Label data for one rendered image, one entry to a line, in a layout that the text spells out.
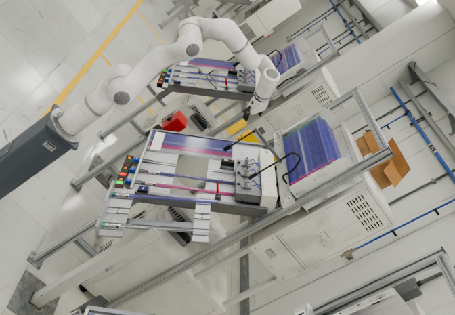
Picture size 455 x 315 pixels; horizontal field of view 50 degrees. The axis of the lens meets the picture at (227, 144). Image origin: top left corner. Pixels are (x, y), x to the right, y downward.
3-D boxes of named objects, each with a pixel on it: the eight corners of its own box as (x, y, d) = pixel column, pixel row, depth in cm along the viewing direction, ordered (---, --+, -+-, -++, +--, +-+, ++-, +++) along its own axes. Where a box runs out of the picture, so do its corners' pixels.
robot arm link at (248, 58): (233, 32, 228) (264, 75, 247) (229, 55, 218) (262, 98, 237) (249, 24, 224) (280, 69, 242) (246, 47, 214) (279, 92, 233)
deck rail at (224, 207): (128, 200, 251) (128, 191, 248) (128, 198, 253) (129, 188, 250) (265, 219, 254) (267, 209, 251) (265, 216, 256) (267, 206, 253)
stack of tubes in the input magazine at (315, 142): (289, 185, 248) (336, 158, 239) (282, 137, 292) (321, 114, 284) (302, 201, 252) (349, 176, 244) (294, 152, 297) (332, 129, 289)
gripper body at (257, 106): (258, 103, 237) (251, 117, 246) (274, 97, 243) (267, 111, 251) (250, 92, 240) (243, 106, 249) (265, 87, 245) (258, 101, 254)
